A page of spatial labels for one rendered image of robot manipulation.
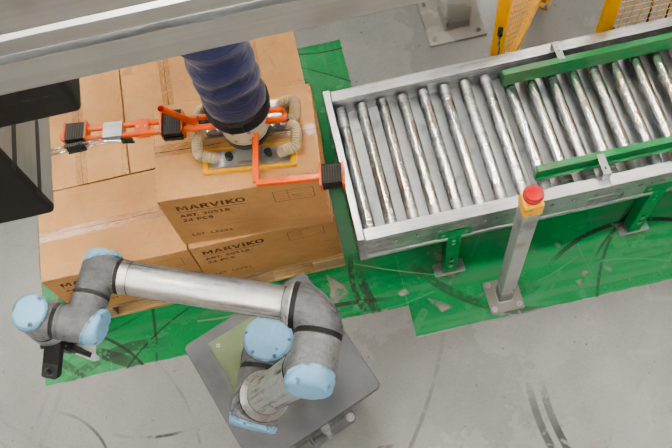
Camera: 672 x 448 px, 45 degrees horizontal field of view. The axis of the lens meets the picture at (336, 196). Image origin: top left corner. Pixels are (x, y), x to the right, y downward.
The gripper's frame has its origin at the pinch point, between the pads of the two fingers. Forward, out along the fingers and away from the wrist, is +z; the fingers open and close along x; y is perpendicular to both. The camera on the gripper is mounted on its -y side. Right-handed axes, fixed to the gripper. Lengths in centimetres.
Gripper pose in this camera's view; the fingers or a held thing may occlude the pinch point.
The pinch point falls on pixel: (73, 357)
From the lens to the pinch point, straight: 242.7
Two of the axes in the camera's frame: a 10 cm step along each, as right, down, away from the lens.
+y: 1.7, -8.9, 4.2
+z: 0.3, 4.3, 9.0
